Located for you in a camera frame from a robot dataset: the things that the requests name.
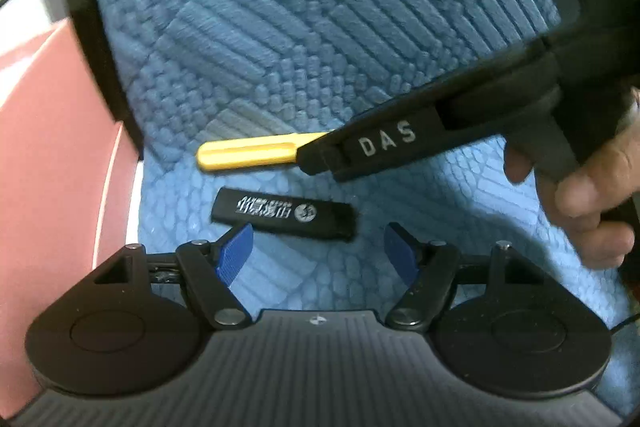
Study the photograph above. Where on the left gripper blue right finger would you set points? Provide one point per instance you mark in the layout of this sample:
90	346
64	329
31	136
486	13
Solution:
428	270

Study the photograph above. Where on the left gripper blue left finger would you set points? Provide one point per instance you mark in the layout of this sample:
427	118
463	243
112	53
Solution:
208	269

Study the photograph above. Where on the right human hand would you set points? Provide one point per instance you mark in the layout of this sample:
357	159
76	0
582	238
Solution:
575	205

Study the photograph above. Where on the pink cardboard box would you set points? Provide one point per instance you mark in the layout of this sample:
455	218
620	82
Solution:
67	173

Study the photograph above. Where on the blue textured chair cover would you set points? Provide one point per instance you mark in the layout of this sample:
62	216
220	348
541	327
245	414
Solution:
194	71

